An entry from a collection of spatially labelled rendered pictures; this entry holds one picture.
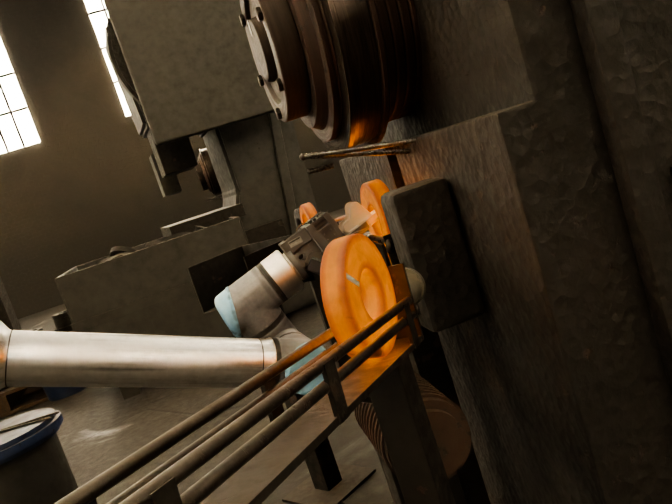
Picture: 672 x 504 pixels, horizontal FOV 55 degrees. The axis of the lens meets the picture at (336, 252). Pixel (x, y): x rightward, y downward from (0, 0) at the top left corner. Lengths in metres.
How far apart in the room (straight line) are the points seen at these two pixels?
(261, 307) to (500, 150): 0.57
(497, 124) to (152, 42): 3.20
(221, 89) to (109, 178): 7.58
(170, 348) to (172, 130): 2.82
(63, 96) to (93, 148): 0.94
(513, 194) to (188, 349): 0.57
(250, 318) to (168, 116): 2.70
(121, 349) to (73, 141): 10.45
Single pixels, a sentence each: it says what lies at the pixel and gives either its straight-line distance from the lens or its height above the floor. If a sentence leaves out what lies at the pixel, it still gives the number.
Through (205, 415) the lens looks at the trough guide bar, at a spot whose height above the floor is 0.71.
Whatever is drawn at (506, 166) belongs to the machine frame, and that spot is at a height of 0.80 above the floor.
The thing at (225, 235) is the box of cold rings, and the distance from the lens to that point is 3.62.
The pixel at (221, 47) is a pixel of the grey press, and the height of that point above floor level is 1.69.
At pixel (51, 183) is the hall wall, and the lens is 11.50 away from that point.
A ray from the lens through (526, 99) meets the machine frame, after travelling 0.89.
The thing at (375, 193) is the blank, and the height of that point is 0.79.
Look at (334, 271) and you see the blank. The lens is 0.74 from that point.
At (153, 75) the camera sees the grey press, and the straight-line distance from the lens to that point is 3.87.
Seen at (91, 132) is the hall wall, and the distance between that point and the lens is 11.44.
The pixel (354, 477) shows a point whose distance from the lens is 1.94.
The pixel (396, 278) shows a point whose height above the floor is 0.70.
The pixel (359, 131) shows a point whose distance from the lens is 1.19.
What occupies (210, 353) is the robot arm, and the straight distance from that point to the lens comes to 1.09.
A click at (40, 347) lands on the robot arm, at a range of 1.07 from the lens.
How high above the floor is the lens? 0.88
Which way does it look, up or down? 8 degrees down
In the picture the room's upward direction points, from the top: 18 degrees counter-clockwise
